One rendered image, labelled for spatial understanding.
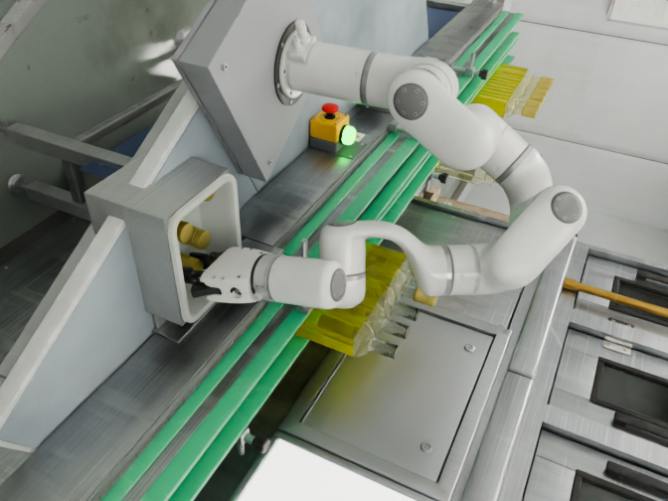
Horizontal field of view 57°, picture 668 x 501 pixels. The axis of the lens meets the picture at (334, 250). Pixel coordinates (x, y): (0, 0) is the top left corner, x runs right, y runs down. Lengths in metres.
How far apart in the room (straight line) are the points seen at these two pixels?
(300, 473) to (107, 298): 0.45
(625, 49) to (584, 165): 1.34
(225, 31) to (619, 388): 1.08
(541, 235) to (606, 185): 6.66
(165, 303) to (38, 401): 0.24
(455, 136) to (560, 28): 6.08
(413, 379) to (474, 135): 0.55
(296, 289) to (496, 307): 0.74
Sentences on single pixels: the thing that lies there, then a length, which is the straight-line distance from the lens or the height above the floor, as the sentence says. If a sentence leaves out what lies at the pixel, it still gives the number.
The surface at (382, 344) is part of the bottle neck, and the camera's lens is 1.17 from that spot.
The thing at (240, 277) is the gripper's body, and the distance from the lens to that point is 0.97.
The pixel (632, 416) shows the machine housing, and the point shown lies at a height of 1.60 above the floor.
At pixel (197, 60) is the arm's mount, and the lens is 0.98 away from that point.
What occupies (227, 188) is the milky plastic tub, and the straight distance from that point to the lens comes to 1.06.
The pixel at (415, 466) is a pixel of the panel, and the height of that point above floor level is 1.24.
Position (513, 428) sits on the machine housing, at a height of 1.38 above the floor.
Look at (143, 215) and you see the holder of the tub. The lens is 0.96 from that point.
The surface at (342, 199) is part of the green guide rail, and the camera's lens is 1.33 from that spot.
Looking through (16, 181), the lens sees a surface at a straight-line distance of 1.85.
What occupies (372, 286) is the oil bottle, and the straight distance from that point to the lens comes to 1.27.
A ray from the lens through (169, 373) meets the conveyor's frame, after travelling 1.08.
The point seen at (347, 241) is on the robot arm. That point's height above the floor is 1.06.
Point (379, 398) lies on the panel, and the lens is 1.27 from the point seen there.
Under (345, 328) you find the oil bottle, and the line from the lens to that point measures 1.18.
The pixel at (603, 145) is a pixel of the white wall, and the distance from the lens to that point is 7.44.
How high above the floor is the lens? 1.37
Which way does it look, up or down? 19 degrees down
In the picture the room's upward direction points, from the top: 108 degrees clockwise
